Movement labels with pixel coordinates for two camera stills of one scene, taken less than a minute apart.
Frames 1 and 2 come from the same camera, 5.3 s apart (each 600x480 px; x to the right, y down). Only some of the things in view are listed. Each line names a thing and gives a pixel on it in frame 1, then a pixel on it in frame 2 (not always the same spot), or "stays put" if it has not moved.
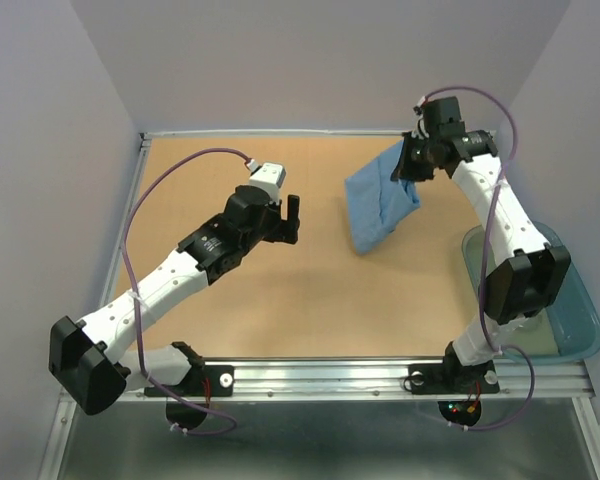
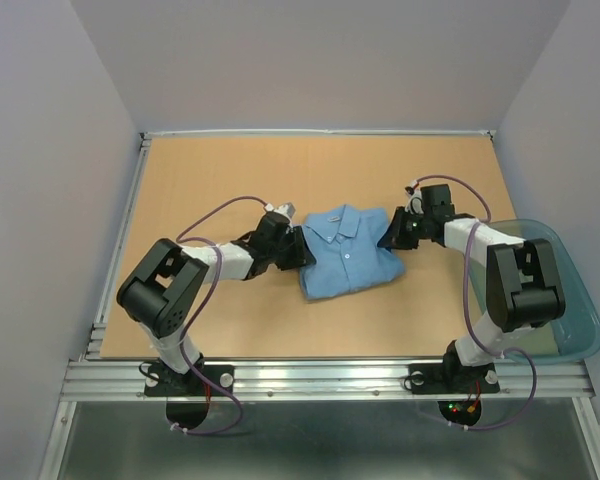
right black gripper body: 417,162 to 414,229
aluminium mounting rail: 382,380 stays put
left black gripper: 285,231 to 300,255
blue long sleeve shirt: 376,201 to 344,243
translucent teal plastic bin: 569,329 stays put
